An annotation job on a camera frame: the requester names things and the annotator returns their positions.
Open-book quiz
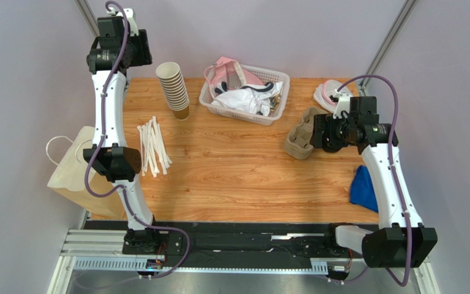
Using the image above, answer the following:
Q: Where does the white plastic basket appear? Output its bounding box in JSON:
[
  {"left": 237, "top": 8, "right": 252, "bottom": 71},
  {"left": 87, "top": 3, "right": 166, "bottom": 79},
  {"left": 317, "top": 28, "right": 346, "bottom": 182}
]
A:
[{"left": 199, "top": 65, "right": 290, "bottom": 126}]

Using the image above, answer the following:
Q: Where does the white crumpled plastic bag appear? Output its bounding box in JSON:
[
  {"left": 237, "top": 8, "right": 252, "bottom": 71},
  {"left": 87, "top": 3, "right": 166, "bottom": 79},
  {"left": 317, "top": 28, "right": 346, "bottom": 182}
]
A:
[{"left": 211, "top": 81, "right": 283, "bottom": 116}]

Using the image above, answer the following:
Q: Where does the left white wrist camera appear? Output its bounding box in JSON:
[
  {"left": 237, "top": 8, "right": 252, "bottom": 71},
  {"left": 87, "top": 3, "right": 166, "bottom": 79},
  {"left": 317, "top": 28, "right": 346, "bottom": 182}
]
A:
[{"left": 107, "top": 8, "right": 139, "bottom": 37}]

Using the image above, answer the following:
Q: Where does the pile of wrapped straws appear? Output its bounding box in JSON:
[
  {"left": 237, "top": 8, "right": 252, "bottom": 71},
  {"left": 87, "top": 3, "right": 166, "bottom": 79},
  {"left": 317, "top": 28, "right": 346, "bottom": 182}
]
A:
[{"left": 137, "top": 116, "right": 173, "bottom": 178}]

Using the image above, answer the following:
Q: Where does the stack of pulp cup carriers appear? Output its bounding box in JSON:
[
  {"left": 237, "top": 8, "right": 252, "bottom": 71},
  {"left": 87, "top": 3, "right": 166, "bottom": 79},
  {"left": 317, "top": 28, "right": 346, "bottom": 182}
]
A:
[{"left": 284, "top": 107, "right": 329, "bottom": 160}]

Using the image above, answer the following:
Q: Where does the blue cloth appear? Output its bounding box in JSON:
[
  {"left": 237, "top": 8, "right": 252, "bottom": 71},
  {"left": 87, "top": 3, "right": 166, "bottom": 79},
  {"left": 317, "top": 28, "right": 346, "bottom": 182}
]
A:
[{"left": 349, "top": 165, "right": 379, "bottom": 213}]

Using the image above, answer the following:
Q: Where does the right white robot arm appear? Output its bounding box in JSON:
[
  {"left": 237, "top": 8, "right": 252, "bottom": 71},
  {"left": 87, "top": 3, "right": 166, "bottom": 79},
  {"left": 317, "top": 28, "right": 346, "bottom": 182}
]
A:
[{"left": 310, "top": 97, "right": 438, "bottom": 268}]

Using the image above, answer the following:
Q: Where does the purple cable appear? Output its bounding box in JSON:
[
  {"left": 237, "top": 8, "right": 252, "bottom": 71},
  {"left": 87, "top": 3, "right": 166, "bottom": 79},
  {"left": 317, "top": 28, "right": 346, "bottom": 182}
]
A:
[
  {"left": 327, "top": 74, "right": 413, "bottom": 287},
  {"left": 82, "top": 1, "right": 192, "bottom": 280}
]

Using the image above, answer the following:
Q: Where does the pink plastic bag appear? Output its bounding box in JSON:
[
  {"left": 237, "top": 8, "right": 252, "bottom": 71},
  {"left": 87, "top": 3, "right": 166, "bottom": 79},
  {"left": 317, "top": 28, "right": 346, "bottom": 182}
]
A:
[{"left": 204, "top": 56, "right": 264, "bottom": 94}]

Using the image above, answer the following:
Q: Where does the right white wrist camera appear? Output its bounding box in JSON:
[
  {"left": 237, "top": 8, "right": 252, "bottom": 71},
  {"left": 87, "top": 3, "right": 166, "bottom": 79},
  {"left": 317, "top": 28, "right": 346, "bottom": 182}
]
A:
[{"left": 330, "top": 92, "right": 352, "bottom": 119}]

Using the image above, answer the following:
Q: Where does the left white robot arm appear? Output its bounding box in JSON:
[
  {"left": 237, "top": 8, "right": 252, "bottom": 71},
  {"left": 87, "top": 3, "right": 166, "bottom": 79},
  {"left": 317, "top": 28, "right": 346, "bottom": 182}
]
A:
[{"left": 83, "top": 9, "right": 161, "bottom": 250}]

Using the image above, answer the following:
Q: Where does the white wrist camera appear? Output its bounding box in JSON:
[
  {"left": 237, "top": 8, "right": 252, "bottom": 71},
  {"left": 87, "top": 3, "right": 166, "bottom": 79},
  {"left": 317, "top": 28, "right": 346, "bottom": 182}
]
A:
[
  {"left": 107, "top": 8, "right": 139, "bottom": 37},
  {"left": 330, "top": 92, "right": 352, "bottom": 119}
]

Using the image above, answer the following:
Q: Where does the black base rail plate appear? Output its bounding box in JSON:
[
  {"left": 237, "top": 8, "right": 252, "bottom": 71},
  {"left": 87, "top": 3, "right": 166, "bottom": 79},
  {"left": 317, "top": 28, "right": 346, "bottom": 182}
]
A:
[{"left": 83, "top": 220, "right": 363, "bottom": 270}]

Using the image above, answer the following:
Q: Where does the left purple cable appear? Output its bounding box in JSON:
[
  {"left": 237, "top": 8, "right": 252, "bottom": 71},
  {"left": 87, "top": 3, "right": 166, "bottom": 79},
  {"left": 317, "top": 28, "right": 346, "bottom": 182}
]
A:
[{"left": 82, "top": 1, "right": 192, "bottom": 280}]

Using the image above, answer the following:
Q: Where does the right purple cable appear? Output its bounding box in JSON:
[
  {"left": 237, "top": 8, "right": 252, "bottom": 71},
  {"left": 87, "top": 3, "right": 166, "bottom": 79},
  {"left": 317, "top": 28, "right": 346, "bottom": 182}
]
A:
[{"left": 327, "top": 74, "right": 413, "bottom": 287}]

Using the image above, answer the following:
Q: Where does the stack of paper cups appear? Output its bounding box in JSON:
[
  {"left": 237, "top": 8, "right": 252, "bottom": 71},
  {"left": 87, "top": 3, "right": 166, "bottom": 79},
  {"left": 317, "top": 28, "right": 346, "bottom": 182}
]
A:
[{"left": 155, "top": 62, "right": 190, "bottom": 121}]

